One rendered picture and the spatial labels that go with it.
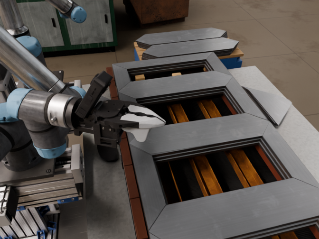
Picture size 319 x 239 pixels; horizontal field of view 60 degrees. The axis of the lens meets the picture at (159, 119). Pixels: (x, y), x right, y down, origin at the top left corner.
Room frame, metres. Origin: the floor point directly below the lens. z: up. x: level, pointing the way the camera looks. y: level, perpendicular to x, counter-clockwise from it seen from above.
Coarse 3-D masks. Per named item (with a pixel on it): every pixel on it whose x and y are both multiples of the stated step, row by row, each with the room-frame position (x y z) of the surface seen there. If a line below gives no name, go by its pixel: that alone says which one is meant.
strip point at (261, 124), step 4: (248, 116) 1.13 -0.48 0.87; (252, 116) 1.13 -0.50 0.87; (252, 120) 1.10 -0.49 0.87; (256, 120) 1.10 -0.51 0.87; (260, 120) 1.10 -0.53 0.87; (264, 120) 1.10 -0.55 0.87; (256, 124) 1.07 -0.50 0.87; (260, 124) 1.07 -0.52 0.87; (264, 124) 1.07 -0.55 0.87; (260, 128) 1.04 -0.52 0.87; (264, 128) 1.04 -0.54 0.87; (260, 132) 1.01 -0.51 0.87
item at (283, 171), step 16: (176, 64) 1.69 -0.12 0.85; (192, 64) 1.71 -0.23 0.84; (208, 64) 1.69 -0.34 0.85; (160, 96) 1.32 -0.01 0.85; (176, 96) 1.34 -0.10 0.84; (192, 96) 1.36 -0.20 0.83; (240, 112) 1.19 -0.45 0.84; (224, 144) 0.94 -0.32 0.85; (240, 144) 0.95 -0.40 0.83; (256, 144) 0.97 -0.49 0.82; (160, 160) 0.85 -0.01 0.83; (272, 160) 0.85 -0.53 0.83; (288, 176) 0.75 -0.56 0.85; (288, 224) 0.52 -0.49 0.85; (304, 224) 0.53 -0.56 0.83
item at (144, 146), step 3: (135, 138) 0.96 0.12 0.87; (135, 141) 0.94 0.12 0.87; (138, 141) 0.94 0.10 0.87; (144, 141) 0.94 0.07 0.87; (147, 141) 0.94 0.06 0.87; (138, 144) 0.92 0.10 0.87; (141, 144) 0.92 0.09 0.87; (144, 144) 0.92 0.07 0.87; (147, 144) 0.92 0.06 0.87; (138, 147) 0.90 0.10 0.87; (141, 147) 0.90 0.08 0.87; (144, 147) 0.90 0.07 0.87; (147, 147) 0.90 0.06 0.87; (144, 150) 0.88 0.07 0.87; (147, 150) 0.88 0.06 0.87
